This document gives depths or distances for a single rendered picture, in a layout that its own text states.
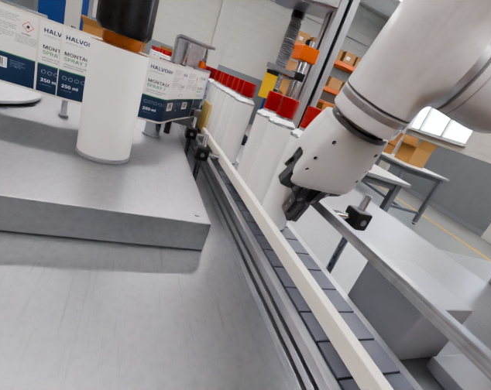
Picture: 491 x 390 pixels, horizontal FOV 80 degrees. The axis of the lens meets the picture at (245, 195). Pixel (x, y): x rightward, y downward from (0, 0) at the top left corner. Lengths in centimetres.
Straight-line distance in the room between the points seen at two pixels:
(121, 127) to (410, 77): 42
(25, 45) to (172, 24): 749
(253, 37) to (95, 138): 792
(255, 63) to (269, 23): 96
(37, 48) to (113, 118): 29
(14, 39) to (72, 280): 54
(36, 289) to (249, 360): 23
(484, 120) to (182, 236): 38
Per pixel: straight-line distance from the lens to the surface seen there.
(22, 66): 79
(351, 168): 39
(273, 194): 47
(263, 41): 843
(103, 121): 54
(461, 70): 34
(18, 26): 79
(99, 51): 53
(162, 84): 77
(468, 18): 33
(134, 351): 33
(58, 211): 43
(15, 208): 44
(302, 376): 34
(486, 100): 35
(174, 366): 32
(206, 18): 824
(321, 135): 35
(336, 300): 41
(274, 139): 52
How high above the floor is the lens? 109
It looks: 21 degrees down
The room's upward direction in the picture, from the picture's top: 20 degrees clockwise
